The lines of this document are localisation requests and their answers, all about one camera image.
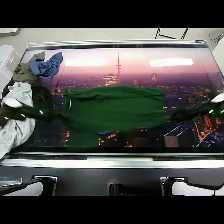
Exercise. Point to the black garment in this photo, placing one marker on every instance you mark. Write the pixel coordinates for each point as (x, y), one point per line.
(42, 96)

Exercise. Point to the silver frame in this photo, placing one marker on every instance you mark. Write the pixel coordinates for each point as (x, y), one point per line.
(110, 162)

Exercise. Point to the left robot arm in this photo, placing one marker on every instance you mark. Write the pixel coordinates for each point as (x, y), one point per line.
(30, 112)

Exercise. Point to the white garment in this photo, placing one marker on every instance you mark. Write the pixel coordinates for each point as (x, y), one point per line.
(15, 133)

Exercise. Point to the olive garment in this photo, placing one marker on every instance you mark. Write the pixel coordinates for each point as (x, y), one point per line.
(24, 74)

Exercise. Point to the blue garment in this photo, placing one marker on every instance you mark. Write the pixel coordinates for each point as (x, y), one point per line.
(46, 66)

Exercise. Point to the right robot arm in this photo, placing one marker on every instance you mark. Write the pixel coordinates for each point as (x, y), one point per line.
(200, 108)

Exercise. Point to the green long-sleeved shirt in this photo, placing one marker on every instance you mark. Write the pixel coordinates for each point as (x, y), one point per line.
(113, 110)

